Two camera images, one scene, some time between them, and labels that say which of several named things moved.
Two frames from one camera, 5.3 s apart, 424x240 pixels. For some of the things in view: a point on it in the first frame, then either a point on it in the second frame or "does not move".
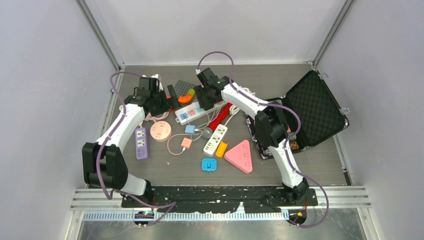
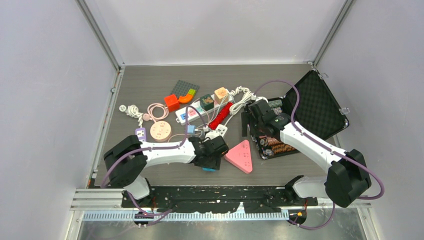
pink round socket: (160, 131) does not move
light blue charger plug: (190, 129) does not move
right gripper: (200, 92) → (245, 119)
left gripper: (166, 106) → (214, 164)
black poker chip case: (320, 116) does not move
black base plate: (208, 199) does not move
